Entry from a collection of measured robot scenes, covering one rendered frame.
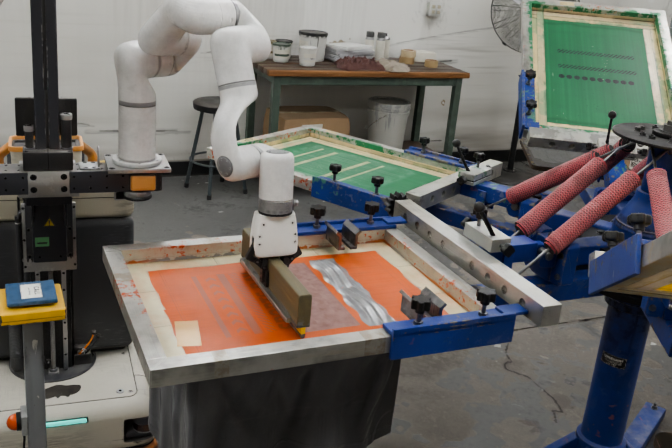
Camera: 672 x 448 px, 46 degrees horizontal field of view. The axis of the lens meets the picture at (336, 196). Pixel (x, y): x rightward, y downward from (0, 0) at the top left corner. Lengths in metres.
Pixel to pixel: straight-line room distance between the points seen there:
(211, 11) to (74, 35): 3.62
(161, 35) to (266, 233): 0.54
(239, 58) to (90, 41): 3.72
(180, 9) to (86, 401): 1.39
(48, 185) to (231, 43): 0.65
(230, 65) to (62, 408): 1.36
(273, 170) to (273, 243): 0.17
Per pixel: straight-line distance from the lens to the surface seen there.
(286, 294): 1.68
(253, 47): 1.78
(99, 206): 2.70
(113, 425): 2.69
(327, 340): 1.59
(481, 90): 6.60
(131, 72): 2.04
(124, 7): 5.43
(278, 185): 1.70
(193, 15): 1.80
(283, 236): 1.75
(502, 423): 3.26
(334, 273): 1.95
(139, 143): 2.08
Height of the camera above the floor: 1.76
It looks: 19 degrees down
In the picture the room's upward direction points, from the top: 5 degrees clockwise
